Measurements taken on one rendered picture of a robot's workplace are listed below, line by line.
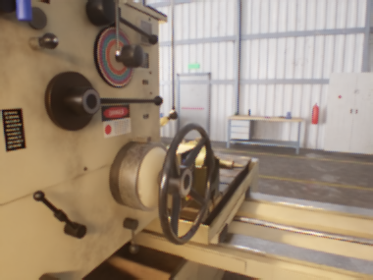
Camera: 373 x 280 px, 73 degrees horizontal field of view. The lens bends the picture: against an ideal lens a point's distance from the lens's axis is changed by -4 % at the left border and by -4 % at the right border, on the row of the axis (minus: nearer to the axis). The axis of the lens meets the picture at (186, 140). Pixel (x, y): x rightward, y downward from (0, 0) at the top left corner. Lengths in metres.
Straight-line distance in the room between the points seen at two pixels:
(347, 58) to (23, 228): 8.04
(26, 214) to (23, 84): 0.28
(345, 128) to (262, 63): 2.89
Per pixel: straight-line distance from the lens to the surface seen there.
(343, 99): 7.54
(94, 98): 0.66
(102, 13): 0.75
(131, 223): 0.93
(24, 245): 0.70
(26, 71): 0.64
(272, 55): 8.21
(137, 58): 0.77
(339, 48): 8.22
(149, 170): 0.81
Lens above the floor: 1.59
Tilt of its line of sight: 10 degrees down
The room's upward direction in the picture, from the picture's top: straight up
